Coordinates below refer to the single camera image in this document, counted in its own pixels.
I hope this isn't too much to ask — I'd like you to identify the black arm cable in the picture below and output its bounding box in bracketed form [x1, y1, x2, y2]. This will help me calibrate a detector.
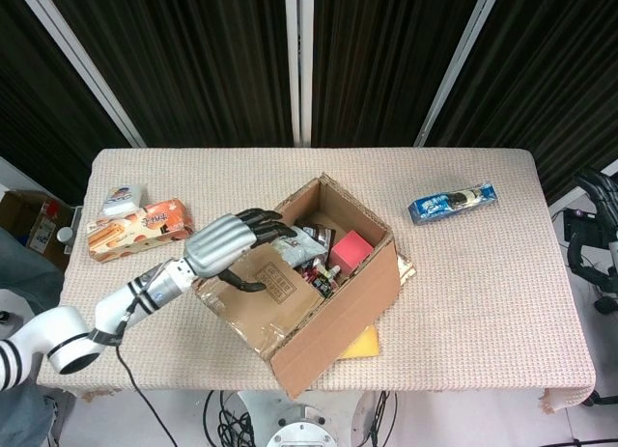
[113, 272, 168, 447]

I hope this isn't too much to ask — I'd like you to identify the silver snack bag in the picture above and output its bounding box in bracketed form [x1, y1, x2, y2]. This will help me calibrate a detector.
[269, 224, 329, 269]

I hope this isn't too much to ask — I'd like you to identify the blue cookie pack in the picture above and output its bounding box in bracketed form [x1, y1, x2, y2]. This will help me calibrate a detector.
[407, 182, 498, 226]

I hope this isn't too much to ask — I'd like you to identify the orange biscuit box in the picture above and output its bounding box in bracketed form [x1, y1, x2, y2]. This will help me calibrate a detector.
[86, 198, 195, 265]

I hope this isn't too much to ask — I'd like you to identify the pink box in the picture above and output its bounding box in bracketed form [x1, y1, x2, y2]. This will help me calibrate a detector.
[330, 229, 376, 277]

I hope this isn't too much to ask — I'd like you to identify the white tissue pack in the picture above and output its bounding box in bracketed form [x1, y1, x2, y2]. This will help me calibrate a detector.
[98, 182, 147, 215]

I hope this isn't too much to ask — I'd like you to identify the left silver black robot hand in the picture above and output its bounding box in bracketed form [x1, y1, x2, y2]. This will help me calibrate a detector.
[184, 208, 300, 293]

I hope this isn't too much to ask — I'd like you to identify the white frame post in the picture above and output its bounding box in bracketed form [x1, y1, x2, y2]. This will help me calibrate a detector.
[284, 0, 314, 149]
[413, 0, 506, 148]
[14, 0, 146, 149]

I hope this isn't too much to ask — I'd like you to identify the black floor cable bundle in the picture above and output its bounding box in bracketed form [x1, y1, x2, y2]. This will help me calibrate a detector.
[202, 391, 262, 447]

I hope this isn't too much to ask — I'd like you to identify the small dark snack sachet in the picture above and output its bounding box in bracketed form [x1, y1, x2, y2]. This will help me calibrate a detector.
[308, 267, 340, 298]

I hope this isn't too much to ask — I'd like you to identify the dark brown snack packet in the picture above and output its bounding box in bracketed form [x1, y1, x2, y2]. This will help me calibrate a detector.
[301, 223, 337, 250]

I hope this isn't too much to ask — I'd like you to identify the gold foil snack packet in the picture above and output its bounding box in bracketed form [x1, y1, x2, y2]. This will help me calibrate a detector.
[395, 252, 417, 285]

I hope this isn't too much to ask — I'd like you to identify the cardboard box on floor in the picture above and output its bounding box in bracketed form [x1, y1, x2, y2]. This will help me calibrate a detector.
[0, 190, 73, 269]

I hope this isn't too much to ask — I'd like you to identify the yellow sponge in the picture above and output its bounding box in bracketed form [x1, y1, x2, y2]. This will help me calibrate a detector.
[340, 323, 381, 360]

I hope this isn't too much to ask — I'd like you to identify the beige waffle tablecloth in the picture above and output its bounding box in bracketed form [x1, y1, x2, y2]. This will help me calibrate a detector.
[36, 147, 596, 414]

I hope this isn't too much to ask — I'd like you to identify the black equipment stand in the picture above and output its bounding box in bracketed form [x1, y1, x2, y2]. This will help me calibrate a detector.
[562, 169, 618, 313]

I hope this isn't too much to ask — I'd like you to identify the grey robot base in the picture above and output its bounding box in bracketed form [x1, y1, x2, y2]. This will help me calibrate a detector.
[236, 391, 368, 447]

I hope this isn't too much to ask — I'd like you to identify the black pleated curtain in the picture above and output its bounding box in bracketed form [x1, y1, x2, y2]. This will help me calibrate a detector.
[42, 0, 295, 149]
[0, 0, 136, 205]
[311, 0, 493, 149]
[427, 0, 618, 207]

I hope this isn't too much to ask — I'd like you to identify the brown cardboard box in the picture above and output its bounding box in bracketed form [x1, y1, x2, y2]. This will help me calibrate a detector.
[191, 172, 402, 400]

